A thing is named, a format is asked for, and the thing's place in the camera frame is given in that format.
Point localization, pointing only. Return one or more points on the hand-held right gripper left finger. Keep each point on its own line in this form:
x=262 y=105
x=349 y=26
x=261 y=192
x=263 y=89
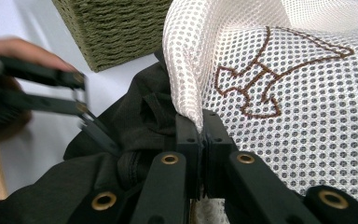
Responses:
x=167 y=186

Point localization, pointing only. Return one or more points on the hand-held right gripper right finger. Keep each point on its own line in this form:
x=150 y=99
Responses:
x=251 y=186

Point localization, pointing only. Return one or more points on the dark grey garment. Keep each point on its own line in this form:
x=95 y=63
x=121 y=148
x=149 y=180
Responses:
x=136 y=109

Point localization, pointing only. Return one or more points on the green woven basket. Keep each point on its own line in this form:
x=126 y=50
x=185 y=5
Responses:
x=118 y=31

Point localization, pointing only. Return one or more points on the white mesh laundry bag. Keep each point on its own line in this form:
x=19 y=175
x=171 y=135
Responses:
x=307 y=109

